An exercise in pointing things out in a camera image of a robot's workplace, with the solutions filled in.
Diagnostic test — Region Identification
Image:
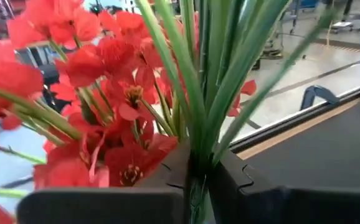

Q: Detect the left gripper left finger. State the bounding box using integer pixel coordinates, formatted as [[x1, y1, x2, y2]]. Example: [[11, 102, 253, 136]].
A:
[[16, 145, 192, 224]]

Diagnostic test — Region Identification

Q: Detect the dark spring clamp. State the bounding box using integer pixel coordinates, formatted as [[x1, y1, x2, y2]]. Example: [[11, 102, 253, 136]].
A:
[[300, 85, 340, 110]]

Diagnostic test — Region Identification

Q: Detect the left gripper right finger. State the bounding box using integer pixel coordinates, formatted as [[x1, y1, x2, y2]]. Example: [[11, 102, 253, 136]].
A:
[[209, 148, 360, 224]]

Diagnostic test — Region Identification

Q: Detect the black table mat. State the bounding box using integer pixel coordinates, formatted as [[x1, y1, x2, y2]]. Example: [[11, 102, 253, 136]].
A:
[[239, 95, 360, 192]]

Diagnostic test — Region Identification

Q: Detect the black aluminium table frame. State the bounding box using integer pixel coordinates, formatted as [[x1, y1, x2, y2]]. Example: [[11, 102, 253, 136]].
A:
[[228, 81, 360, 155]]

